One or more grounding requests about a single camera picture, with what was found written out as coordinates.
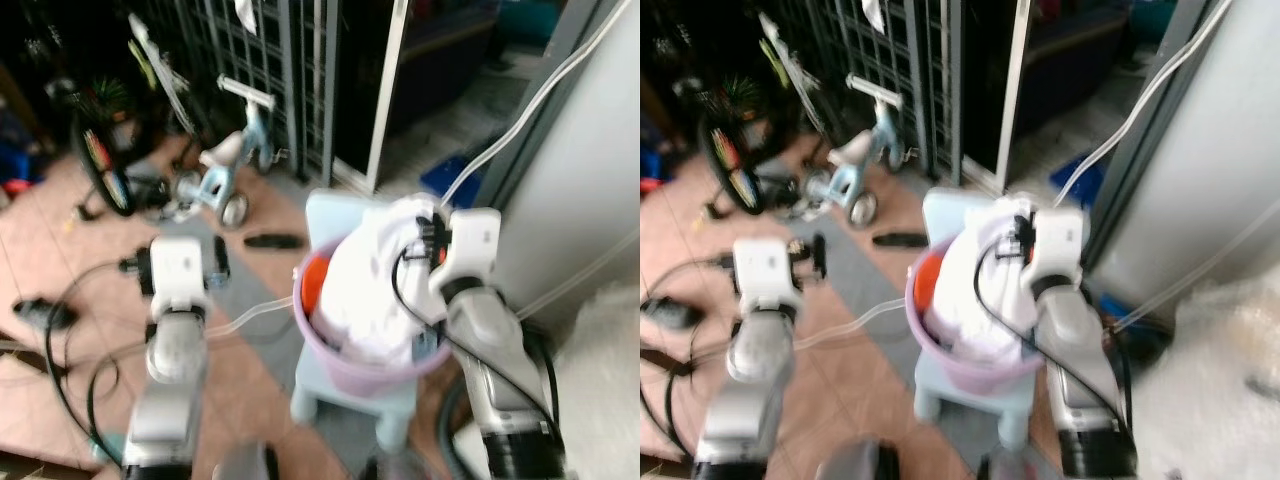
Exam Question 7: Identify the white clothes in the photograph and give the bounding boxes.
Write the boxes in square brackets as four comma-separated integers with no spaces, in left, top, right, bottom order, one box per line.
[318,194,453,367]
[932,194,1043,363]

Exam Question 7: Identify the grey white washing machine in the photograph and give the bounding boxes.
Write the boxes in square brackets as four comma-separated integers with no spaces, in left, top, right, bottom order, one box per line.
[478,0,641,323]
[1082,0,1280,323]

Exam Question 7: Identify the blue plastic container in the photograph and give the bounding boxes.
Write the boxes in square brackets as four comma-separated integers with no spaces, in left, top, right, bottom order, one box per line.
[1049,154,1107,208]
[419,154,488,208]

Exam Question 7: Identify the light blue plastic stool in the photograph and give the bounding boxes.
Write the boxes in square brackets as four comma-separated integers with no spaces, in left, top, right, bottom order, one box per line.
[289,189,443,453]
[911,187,1043,453]

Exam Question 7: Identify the long black flat slipper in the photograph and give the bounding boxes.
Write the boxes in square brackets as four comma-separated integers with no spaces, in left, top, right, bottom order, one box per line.
[244,231,307,252]
[871,231,930,252]

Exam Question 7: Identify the light blue child tricycle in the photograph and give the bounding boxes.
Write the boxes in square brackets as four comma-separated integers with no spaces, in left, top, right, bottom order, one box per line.
[800,71,918,230]
[164,74,293,230]

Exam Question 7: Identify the orange item in basin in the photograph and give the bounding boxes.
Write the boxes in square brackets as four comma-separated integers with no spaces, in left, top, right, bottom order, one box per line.
[299,254,333,313]
[914,251,948,309]

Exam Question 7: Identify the black rounded floor object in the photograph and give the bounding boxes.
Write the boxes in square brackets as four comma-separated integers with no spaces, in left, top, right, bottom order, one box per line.
[643,297,707,333]
[11,297,80,333]

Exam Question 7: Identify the black bicycle wheel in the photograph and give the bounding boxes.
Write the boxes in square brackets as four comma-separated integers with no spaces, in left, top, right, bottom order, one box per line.
[698,98,769,218]
[68,88,143,218]

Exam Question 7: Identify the purple plastic wash basin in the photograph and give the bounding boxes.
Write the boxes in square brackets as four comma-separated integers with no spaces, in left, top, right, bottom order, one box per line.
[291,238,458,398]
[904,238,1049,395]

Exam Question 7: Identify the white kick scooter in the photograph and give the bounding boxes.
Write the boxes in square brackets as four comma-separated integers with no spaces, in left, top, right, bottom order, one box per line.
[757,12,829,131]
[128,12,198,137]

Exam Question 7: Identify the grey robot leg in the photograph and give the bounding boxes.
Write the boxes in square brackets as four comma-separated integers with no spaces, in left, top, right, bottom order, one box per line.
[213,440,282,480]
[814,439,902,480]

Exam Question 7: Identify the grey metal grid gate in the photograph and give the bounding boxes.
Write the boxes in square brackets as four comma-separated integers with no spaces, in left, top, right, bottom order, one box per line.
[128,0,333,183]
[770,0,963,183]

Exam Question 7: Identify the white bubble wrap sheet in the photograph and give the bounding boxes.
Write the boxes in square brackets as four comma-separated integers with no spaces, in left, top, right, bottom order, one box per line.
[548,284,641,480]
[1128,262,1280,480]

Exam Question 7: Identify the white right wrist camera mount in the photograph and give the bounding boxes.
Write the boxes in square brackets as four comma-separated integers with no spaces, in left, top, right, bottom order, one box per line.
[430,207,502,293]
[1028,207,1088,288]

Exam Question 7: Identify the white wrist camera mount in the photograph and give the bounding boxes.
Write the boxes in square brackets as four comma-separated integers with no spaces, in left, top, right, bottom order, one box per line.
[430,207,502,293]
[732,239,798,313]
[149,236,214,315]
[1028,207,1088,288]

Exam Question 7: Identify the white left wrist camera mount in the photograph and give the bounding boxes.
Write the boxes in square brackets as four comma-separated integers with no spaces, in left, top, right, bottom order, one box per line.
[732,239,798,313]
[149,236,214,315]

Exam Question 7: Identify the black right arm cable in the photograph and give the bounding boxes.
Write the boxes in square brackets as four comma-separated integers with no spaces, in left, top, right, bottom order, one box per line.
[972,238,1041,346]
[391,243,453,333]

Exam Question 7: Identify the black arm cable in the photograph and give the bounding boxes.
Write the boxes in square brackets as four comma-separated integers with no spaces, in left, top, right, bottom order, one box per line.
[391,243,453,333]
[972,238,1041,346]
[43,258,153,465]
[640,255,736,456]

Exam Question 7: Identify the clear hose on floor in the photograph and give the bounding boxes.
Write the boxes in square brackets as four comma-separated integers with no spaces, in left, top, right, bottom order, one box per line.
[798,297,916,353]
[205,294,301,343]

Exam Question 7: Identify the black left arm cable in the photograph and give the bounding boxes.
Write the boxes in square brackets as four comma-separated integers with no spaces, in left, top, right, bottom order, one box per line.
[43,258,153,465]
[640,255,736,456]

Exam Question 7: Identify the white door frame post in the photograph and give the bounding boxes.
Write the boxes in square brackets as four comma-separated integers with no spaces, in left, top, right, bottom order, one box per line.
[334,0,412,197]
[962,0,1037,197]

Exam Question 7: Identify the thin clear washer hose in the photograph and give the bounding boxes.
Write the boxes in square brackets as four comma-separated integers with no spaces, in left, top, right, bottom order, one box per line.
[1113,195,1280,333]
[514,228,641,323]

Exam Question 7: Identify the clear hose to washer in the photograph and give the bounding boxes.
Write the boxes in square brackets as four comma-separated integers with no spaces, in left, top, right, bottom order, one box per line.
[1054,0,1237,207]
[440,0,641,207]

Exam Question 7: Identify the thick black drain hose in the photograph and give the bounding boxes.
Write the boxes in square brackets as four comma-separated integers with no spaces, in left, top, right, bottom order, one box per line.
[434,378,483,480]

